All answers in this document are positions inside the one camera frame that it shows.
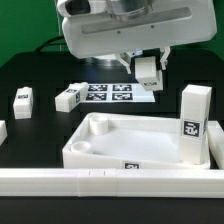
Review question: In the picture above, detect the white marker base plate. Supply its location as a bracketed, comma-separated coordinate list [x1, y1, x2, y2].
[83, 83, 155, 103]

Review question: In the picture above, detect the white left fence block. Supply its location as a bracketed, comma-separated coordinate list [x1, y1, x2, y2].
[0, 120, 7, 146]

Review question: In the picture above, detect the white front fence bar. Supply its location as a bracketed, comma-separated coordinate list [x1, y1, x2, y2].
[0, 168, 224, 198]

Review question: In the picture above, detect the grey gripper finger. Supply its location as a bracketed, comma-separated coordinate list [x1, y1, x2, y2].
[115, 52, 134, 74]
[159, 46, 170, 70]

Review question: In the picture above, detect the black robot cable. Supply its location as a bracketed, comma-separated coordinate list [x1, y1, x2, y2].
[34, 35, 68, 54]

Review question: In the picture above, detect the white right fence bar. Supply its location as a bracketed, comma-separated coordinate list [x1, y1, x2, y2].
[207, 121, 224, 170]

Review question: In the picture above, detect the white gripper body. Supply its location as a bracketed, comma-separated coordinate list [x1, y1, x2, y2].
[61, 0, 217, 58]

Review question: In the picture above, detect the white fence bar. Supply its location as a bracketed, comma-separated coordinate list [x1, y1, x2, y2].
[0, 168, 224, 198]
[207, 121, 224, 170]

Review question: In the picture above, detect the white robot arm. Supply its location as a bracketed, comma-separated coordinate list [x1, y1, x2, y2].
[57, 0, 217, 67]

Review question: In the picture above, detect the white desk top tray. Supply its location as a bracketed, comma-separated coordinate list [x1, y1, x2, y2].
[62, 113, 210, 169]

